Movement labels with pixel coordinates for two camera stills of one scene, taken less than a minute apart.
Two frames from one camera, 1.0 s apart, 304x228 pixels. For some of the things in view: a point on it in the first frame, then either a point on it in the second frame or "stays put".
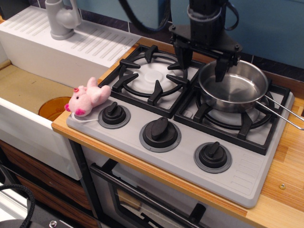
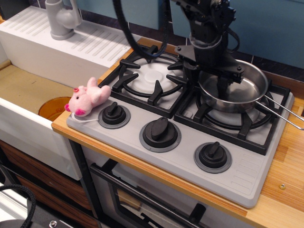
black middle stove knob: x=160 y=136 stays put
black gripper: x=180 y=35 → x=209 y=56
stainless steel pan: x=244 y=85 stays put
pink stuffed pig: x=84 y=98 stays put
